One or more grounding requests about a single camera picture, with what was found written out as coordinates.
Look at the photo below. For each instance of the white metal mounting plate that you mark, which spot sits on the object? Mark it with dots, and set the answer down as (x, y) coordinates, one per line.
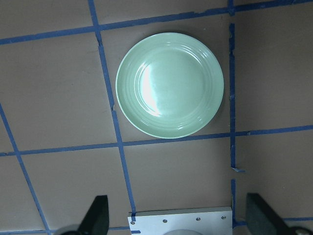
(201, 221)

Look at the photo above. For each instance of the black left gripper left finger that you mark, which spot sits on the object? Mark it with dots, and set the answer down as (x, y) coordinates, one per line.
(95, 222)

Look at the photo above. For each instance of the light green ceramic plate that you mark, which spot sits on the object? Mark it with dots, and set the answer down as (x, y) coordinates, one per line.
(169, 85)

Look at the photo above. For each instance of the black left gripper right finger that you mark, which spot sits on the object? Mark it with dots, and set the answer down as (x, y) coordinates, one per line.
(261, 219)

